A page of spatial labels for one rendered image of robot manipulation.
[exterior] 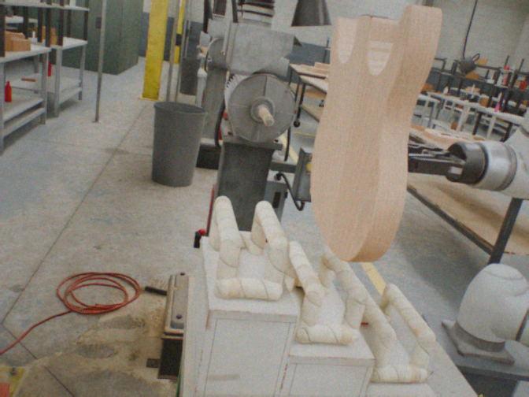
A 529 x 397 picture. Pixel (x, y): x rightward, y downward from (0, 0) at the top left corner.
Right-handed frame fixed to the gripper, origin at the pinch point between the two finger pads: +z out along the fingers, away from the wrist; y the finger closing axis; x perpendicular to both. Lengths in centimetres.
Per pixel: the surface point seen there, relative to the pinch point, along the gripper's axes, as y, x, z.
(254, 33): 69, 15, 13
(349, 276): -3.6, -22.9, -0.4
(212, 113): 447, -79, -12
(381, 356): -9.3, -36.0, -7.9
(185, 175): 362, -124, 13
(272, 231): -4.9, -14.8, 15.8
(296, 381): -13.0, -38.9, 8.8
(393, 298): 4.8, -31.9, -15.5
